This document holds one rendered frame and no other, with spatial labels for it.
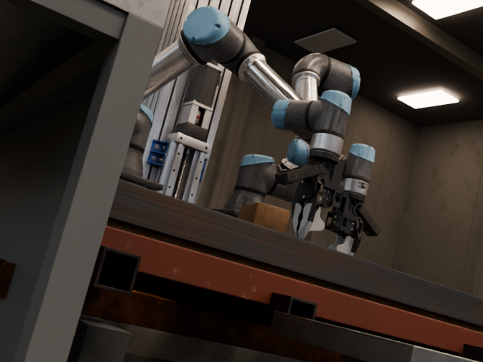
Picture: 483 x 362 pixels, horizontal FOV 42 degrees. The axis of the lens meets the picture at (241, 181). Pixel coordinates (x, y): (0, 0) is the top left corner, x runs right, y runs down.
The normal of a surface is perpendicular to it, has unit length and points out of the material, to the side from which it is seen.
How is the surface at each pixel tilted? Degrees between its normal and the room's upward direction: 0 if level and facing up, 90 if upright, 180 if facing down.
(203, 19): 86
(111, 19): 90
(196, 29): 86
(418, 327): 90
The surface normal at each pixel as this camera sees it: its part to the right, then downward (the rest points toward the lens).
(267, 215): 0.25, -0.12
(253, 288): 0.51, -0.04
